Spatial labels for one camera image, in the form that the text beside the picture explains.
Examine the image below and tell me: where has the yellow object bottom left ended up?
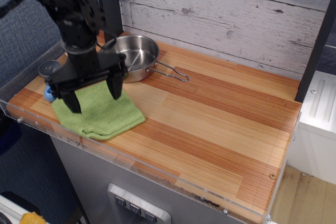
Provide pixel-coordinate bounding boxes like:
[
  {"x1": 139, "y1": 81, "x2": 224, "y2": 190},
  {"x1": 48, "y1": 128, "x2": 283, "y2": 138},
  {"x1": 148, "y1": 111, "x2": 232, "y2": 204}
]
[{"x1": 19, "y1": 212, "x2": 47, "y2": 224}]

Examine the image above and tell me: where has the green cloth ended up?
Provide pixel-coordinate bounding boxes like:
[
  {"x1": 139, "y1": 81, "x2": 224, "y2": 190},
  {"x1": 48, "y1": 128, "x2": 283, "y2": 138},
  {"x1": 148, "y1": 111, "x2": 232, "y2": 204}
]
[{"x1": 51, "y1": 82, "x2": 145, "y2": 140}]

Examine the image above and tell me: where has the blue plastic toy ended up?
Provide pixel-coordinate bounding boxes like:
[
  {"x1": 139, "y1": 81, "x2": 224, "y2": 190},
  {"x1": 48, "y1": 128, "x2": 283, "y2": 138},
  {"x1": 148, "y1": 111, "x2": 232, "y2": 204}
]
[{"x1": 44, "y1": 85, "x2": 57, "y2": 103}]

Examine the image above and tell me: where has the dark vertical post right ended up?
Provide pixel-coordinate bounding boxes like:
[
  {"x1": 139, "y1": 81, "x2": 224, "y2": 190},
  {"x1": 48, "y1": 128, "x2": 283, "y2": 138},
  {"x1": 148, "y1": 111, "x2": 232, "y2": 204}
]
[{"x1": 295, "y1": 0, "x2": 335, "y2": 103}]

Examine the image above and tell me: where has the clear acrylic table guard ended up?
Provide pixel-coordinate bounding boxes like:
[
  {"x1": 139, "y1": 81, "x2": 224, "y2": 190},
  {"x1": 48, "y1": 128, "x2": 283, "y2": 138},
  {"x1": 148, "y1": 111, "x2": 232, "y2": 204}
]
[{"x1": 2, "y1": 95, "x2": 300, "y2": 223}]

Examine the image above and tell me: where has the stainless steel pan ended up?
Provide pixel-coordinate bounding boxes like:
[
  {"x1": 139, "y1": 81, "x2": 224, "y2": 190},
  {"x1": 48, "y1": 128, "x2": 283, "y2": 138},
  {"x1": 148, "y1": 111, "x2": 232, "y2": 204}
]
[{"x1": 101, "y1": 35, "x2": 190, "y2": 83}]

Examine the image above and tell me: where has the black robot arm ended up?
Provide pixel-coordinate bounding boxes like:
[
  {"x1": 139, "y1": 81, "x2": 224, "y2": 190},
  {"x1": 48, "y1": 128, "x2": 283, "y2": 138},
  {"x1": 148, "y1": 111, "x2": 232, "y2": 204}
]
[{"x1": 1, "y1": 0, "x2": 128, "y2": 113}]

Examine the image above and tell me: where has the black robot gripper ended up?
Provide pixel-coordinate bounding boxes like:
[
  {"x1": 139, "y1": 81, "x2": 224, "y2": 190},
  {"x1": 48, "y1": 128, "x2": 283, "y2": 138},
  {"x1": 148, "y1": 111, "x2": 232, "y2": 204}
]
[{"x1": 45, "y1": 49, "x2": 128, "y2": 114}]

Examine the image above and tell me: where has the grey cabinet with dispenser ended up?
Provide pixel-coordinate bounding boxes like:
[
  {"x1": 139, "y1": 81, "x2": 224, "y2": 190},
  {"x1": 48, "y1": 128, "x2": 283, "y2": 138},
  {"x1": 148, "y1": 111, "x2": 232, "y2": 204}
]
[{"x1": 52, "y1": 137, "x2": 264, "y2": 223}]

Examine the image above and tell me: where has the white ribbed metal box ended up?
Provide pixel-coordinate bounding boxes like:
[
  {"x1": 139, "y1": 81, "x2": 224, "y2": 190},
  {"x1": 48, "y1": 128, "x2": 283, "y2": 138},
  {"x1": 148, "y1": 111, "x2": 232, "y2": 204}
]
[{"x1": 287, "y1": 71, "x2": 335, "y2": 184}]

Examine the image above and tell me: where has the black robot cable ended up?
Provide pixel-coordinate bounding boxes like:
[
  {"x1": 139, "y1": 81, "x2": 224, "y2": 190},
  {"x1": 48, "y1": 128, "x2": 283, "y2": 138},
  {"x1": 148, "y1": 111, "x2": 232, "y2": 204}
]
[{"x1": 99, "y1": 28, "x2": 119, "y2": 51}]

